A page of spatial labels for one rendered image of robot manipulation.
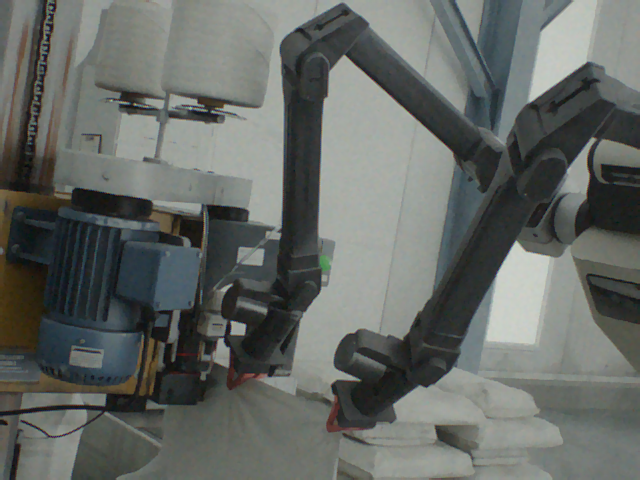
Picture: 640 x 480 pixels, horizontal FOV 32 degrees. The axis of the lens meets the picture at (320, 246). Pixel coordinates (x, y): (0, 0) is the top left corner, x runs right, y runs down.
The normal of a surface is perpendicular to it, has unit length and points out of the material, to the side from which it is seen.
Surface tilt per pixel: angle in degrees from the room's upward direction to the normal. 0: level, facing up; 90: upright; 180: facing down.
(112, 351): 91
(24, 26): 90
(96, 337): 91
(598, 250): 40
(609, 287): 130
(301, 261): 111
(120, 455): 90
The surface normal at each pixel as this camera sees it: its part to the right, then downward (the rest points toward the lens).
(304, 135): 0.29, 0.46
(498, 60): -0.78, -0.10
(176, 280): 0.87, 0.18
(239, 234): 0.60, 0.15
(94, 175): -0.14, 0.04
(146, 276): -0.47, -0.04
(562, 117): -0.69, -0.51
